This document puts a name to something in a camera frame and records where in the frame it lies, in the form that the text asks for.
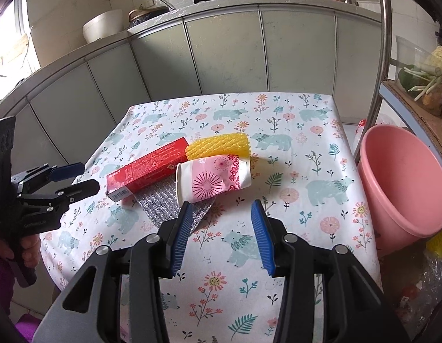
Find person's left hand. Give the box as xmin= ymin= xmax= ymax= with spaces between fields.
xmin=0 ymin=235 xmax=43 ymax=269

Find white basin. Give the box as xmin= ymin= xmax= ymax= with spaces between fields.
xmin=82 ymin=9 xmax=124 ymax=43

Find pink plastic basin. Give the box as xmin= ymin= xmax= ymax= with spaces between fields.
xmin=357 ymin=124 xmax=442 ymax=257

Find grey kitchen cabinet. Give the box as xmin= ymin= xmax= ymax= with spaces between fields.
xmin=0 ymin=0 xmax=386 ymax=222

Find silver dishcloth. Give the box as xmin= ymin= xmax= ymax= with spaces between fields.
xmin=133 ymin=182 xmax=216 ymax=234

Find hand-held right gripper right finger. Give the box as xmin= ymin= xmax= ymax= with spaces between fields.
xmin=250 ymin=199 xmax=411 ymax=343

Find green pepper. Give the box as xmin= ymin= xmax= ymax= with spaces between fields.
xmin=398 ymin=68 xmax=419 ymax=92

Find red cardboard box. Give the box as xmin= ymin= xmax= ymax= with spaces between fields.
xmin=106 ymin=136 xmax=189 ymax=201

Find person's purple clothing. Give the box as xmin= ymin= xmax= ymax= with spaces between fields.
xmin=0 ymin=249 xmax=41 ymax=343

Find clear garbage bag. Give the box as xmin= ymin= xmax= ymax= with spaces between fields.
xmin=394 ymin=243 xmax=442 ymax=331

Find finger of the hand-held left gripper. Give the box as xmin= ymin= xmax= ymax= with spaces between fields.
xmin=26 ymin=162 xmax=86 ymax=187
xmin=51 ymin=180 xmax=100 ymax=206

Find window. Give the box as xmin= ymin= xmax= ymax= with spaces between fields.
xmin=0 ymin=0 xmax=41 ymax=79

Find napa cabbage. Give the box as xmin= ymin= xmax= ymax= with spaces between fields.
xmin=430 ymin=45 xmax=442 ymax=76

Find yellow foam net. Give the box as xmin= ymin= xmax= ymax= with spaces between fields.
xmin=185 ymin=132 xmax=251 ymax=161

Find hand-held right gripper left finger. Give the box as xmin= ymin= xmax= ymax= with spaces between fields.
xmin=33 ymin=202 xmax=193 ymax=343

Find yellow plastic object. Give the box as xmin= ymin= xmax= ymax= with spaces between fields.
xmin=426 ymin=229 xmax=442 ymax=258

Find metal storage rack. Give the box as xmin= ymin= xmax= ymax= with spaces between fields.
xmin=353 ymin=0 xmax=442 ymax=172

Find green onions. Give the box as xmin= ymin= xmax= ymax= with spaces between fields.
xmin=403 ymin=65 xmax=442 ymax=103

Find pink patterned paper cup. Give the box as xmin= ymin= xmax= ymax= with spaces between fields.
xmin=175 ymin=153 xmax=252 ymax=207

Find clear measuring jug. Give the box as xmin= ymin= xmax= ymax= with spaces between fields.
xmin=396 ymin=36 xmax=433 ymax=91

